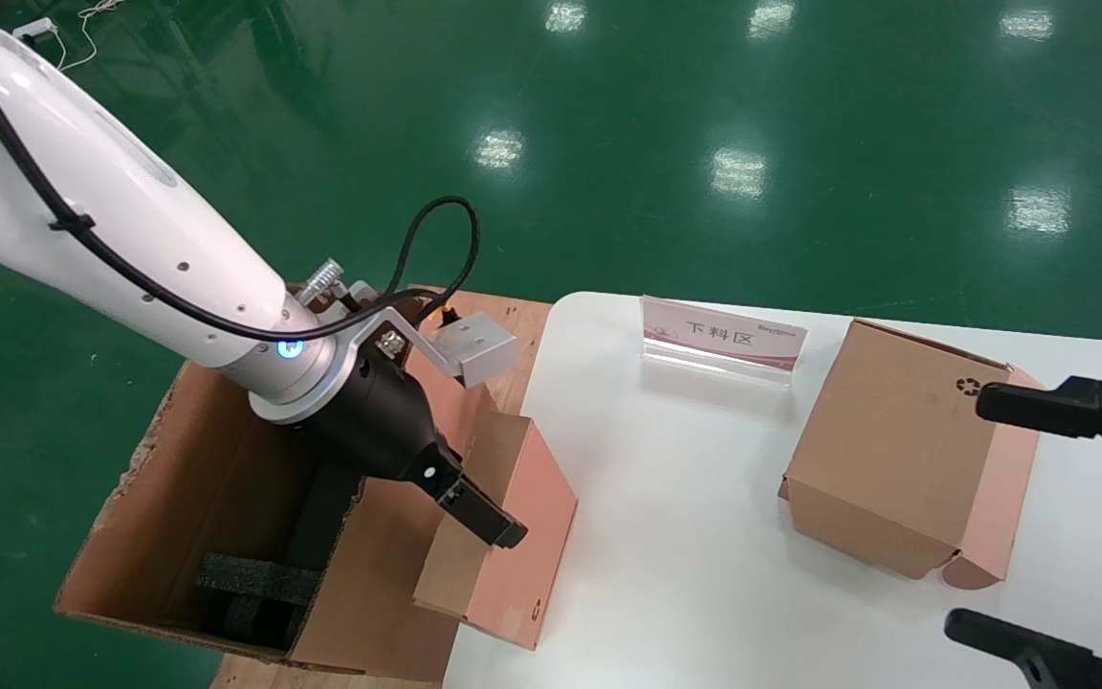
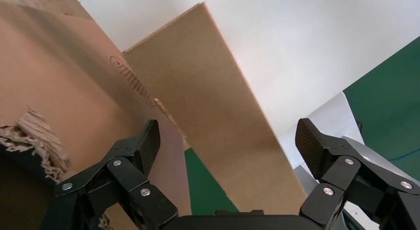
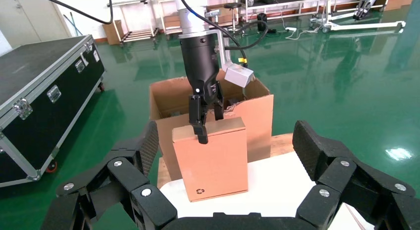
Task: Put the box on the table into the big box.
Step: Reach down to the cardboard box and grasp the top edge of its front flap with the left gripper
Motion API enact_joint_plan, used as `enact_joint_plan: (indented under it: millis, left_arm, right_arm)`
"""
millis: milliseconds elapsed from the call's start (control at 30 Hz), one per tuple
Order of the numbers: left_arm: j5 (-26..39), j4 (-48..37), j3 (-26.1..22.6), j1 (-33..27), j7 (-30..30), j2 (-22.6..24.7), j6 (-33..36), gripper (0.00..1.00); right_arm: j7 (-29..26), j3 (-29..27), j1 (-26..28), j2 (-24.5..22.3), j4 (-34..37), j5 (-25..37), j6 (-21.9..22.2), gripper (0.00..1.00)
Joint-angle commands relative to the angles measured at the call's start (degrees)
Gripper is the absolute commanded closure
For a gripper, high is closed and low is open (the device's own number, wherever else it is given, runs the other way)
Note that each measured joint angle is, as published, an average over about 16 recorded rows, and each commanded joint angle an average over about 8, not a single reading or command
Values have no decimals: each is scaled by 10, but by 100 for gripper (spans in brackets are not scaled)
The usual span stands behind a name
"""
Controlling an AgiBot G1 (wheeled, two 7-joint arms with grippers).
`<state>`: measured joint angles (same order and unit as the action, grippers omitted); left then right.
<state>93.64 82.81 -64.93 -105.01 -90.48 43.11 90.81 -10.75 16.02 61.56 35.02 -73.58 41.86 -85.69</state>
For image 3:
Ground black aluminium flight case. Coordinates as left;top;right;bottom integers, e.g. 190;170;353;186
0;34;106;189

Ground big open cardboard box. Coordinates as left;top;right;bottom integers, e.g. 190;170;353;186
149;69;274;181

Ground beige door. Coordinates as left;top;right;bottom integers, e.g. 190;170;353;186
0;0;72;49

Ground low metal cart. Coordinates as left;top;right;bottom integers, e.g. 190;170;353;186
118;27;160;44

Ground black round stool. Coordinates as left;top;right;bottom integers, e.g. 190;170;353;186
223;2;243;33

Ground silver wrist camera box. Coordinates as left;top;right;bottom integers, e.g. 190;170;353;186
214;29;255;89

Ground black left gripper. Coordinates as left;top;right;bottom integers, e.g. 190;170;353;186
178;33;225;145

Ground black object on floor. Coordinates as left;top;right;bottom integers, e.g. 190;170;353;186
256;12;277;34

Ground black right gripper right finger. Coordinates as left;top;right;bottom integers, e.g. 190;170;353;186
292;120;420;230

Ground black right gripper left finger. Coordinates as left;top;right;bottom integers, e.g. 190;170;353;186
41;120;178;230

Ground brown background cardboard box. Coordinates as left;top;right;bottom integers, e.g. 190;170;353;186
102;20;125;46

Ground small cardboard box recycle symbol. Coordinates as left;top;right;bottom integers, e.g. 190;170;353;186
172;116;249;203

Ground black cable with yellow tag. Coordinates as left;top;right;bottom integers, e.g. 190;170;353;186
177;0;269;63

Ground white mobile stand base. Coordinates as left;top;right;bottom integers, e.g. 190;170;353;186
310;0;407;34

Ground stacked brown boxes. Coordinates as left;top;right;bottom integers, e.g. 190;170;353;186
384;0;416;12

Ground thick black braided cable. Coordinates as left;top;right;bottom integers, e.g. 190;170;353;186
27;0;114;25

